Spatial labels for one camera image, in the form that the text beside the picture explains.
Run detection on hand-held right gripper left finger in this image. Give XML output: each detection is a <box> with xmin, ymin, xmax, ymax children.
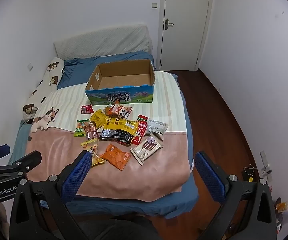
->
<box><xmin>9</xmin><ymin>150</ymin><xmax>92</xmax><ymax>240</ymax></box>

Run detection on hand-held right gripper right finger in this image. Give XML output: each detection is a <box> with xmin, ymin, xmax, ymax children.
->
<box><xmin>195</xmin><ymin>151</ymin><xmax>277</xmax><ymax>240</ymax></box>

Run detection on clear yellow biscuit packet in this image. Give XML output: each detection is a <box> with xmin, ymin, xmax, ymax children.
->
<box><xmin>88</xmin><ymin>141</ymin><xmax>105</xmax><ymax>167</ymax></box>

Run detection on brown snack packet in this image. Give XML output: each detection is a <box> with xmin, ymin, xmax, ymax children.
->
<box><xmin>83</xmin><ymin>121</ymin><xmax>99</xmax><ymax>140</ymax></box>

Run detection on green gumball packet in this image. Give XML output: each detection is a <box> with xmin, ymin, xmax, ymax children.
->
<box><xmin>74</xmin><ymin>119</ymin><xmax>91</xmax><ymax>137</ymax></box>

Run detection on large black yellow snack packet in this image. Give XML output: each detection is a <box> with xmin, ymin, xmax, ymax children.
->
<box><xmin>100</xmin><ymin>117</ymin><xmax>139</xmax><ymax>145</ymax></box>

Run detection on white chocolate wafer packet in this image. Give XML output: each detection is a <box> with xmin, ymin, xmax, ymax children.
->
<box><xmin>130</xmin><ymin>134</ymin><xmax>164</xmax><ymax>166</ymax></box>

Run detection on long red snack packet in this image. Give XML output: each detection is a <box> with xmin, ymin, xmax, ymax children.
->
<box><xmin>131</xmin><ymin>114</ymin><xmax>148</xmax><ymax>145</ymax></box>

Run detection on cardboard box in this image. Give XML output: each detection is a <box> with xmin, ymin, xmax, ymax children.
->
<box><xmin>85</xmin><ymin>59</ymin><xmax>156</xmax><ymax>105</ymax></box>

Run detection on person's left forearm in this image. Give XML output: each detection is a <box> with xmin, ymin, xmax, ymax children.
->
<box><xmin>0</xmin><ymin>202</ymin><xmax>10</xmax><ymax>240</ymax></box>

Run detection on teal cloth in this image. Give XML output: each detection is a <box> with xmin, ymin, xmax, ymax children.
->
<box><xmin>7</xmin><ymin>120</ymin><xmax>35</xmax><ymax>165</ymax></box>

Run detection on bed with blue sheet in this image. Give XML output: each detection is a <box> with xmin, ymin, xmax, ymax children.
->
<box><xmin>7</xmin><ymin>51</ymin><xmax>199</xmax><ymax>219</ymax></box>

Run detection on grey white snack packet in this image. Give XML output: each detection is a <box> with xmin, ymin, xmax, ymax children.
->
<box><xmin>145</xmin><ymin>118</ymin><xmax>169</xmax><ymax>140</ymax></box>

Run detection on orange bottles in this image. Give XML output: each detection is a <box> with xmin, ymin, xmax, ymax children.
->
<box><xmin>274</xmin><ymin>197</ymin><xmax>288</xmax><ymax>213</ymax></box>

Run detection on person's dark trousers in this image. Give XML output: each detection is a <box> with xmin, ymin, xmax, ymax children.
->
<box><xmin>79</xmin><ymin>215</ymin><xmax>159</xmax><ymax>240</ymax></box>

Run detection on panda print snack packet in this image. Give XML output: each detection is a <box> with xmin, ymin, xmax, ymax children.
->
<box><xmin>110</xmin><ymin>104</ymin><xmax>133</xmax><ymax>119</ymax></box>

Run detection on white bear print body pillow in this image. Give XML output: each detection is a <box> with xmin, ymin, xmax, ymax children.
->
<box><xmin>22</xmin><ymin>57</ymin><xmax>65</xmax><ymax>124</ymax></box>

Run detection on blue pillow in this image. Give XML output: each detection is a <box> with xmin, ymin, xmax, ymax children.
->
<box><xmin>57</xmin><ymin>51</ymin><xmax>154</xmax><ymax>89</ymax></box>

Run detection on grey padded headboard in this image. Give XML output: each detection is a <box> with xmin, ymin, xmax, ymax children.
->
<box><xmin>53</xmin><ymin>24</ymin><xmax>152</xmax><ymax>58</ymax></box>

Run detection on white door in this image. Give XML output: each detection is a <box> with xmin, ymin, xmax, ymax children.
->
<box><xmin>159</xmin><ymin>0</ymin><xmax>214</xmax><ymax>71</ymax></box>

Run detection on thin yellow cable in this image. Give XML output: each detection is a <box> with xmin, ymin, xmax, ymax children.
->
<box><xmin>243</xmin><ymin>164</ymin><xmax>257</xmax><ymax>182</ymax></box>

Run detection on wall outlet plate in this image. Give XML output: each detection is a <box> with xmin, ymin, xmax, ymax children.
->
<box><xmin>260</xmin><ymin>151</ymin><xmax>273</xmax><ymax>180</ymax></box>

